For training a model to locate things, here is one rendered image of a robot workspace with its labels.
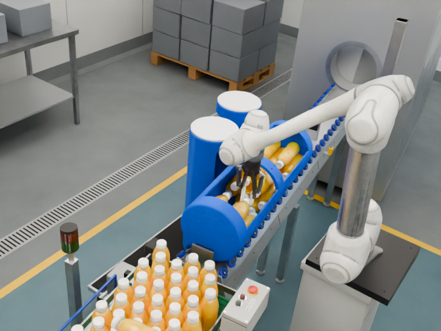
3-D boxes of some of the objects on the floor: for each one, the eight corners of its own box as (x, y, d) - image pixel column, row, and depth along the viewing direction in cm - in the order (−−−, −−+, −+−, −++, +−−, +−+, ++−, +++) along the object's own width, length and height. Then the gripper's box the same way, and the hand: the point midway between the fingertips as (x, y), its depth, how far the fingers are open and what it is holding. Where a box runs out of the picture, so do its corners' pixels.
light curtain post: (342, 255, 386) (409, 20, 293) (340, 261, 382) (406, 22, 288) (334, 252, 388) (397, 17, 295) (331, 257, 384) (395, 20, 291)
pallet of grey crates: (273, 73, 642) (289, -31, 577) (235, 95, 585) (248, -18, 520) (192, 45, 695) (198, -53, 630) (150, 62, 638) (152, -44, 573)
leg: (285, 280, 361) (300, 204, 327) (281, 285, 357) (297, 209, 323) (277, 276, 363) (292, 201, 329) (273, 282, 359) (288, 205, 325)
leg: (266, 271, 366) (279, 196, 332) (262, 276, 362) (275, 201, 328) (258, 268, 368) (270, 193, 334) (254, 273, 364) (266, 198, 330)
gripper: (274, 159, 227) (267, 204, 240) (238, 147, 233) (233, 192, 246) (267, 167, 221) (260, 213, 234) (230, 155, 227) (226, 200, 240)
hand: (247, 196), depth 238 cm, fingers closed on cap, 4 cm apart
